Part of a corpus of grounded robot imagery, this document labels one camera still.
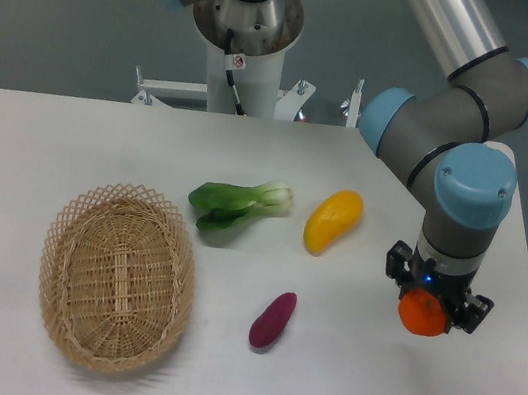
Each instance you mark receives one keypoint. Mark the green bok choy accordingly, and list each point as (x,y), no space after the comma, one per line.
(223,205)

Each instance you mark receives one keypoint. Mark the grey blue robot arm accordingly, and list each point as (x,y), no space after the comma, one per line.
(438,147)

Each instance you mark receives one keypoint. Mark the yellow mango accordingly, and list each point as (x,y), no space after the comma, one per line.
(336,216)

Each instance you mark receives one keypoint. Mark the purple sweet potato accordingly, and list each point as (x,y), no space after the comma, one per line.
(267,328)

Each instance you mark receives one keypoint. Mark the woven wicker basket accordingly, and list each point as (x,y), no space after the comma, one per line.
(117,278)

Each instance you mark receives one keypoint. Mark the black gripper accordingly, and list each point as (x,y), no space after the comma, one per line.
(465,310)

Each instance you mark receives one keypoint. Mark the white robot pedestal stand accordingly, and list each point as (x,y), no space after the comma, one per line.
(246,45)

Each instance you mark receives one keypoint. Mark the orange fruit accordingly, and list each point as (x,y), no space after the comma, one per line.
(422,314)

